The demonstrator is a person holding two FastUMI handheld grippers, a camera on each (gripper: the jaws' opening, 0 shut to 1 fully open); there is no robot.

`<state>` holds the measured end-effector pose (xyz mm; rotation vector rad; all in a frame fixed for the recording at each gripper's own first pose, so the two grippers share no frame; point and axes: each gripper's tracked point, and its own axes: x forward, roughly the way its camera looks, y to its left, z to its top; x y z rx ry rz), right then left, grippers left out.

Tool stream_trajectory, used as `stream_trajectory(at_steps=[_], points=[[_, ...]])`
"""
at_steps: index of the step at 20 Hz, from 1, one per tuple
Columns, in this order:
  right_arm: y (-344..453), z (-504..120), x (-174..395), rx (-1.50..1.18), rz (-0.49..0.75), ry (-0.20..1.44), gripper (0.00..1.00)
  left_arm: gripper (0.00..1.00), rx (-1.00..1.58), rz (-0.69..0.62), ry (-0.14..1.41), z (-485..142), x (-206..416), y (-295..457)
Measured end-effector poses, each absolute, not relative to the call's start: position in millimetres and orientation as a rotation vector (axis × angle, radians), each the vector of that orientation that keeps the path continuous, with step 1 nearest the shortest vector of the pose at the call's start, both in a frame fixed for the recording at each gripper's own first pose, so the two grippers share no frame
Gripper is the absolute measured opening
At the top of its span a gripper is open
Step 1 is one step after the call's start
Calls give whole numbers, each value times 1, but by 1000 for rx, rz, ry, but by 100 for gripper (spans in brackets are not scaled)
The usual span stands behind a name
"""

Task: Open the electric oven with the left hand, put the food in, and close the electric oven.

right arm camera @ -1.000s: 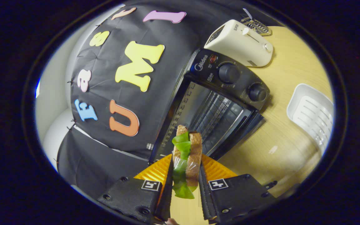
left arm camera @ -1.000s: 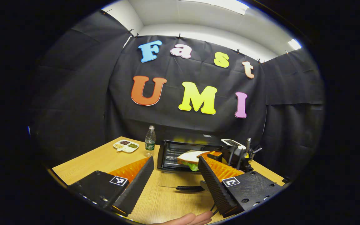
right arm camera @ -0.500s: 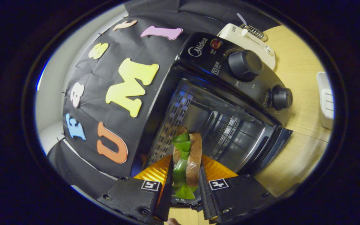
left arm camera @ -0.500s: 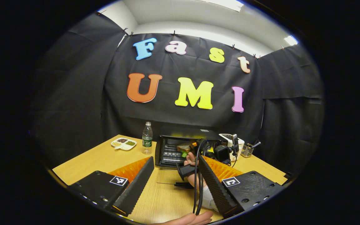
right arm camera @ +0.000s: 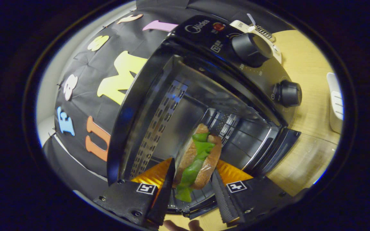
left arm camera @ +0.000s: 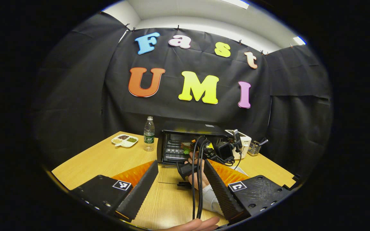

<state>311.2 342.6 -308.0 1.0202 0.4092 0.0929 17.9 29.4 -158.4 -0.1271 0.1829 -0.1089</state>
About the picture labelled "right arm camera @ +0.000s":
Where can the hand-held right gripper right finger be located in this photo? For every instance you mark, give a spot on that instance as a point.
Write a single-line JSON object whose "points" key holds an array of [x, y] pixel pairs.
{"points": [[222, 195]]}

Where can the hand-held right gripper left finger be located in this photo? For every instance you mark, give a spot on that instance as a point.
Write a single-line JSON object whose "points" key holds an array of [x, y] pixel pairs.
{"points": [[164, 195]]}

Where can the lettuce sandwich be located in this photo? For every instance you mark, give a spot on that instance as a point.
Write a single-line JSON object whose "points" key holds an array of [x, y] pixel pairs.
{"points": [[202, 146]]}

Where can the black electric oven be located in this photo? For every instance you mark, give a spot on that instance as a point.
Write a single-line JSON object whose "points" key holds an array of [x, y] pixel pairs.
{"points": [[204, 48]]}

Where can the white rectangular tray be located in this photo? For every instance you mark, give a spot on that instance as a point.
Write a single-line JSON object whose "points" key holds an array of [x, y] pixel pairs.
{"points": [[334, 109]]}

